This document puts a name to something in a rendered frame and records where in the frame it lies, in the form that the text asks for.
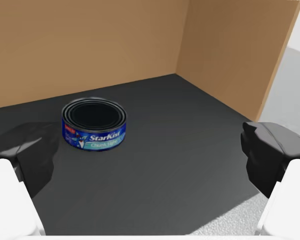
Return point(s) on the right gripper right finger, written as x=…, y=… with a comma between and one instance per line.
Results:
x=272, y=160

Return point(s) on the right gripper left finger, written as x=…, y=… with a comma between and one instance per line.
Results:
x=20, y=170

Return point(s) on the tall board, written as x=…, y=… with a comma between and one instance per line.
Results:
x=140, y=45

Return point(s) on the blue flat can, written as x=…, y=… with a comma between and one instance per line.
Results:
x=94, y=124

